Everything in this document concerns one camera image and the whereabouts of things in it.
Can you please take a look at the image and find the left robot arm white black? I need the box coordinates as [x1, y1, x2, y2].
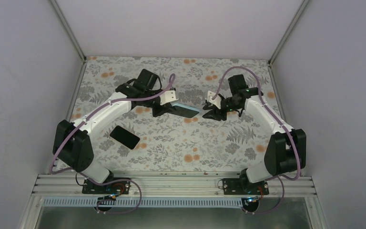
[52, 69, 178, 193]

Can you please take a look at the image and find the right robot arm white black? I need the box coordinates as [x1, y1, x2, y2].
[203, 74, 306, 194]

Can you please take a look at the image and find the black bare phone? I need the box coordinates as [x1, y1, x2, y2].
[109, 126, 140, 150]

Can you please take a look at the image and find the floral patterned table mat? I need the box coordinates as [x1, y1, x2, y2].
[71, 56, 278, 172]

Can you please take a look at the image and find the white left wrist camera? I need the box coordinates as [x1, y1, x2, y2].
[159, 90, 179, 105]

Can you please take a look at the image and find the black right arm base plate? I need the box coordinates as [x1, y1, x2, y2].
[217, 178, 269, 195]

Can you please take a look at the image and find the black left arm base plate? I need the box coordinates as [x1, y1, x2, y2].
[81, 180, 131, 195]

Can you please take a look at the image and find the white slotted cable duct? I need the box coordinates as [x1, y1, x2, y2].
[42, 197, 255, 208]

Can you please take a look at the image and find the aluminium front rail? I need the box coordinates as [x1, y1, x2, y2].
[32, 171, 317, 198]

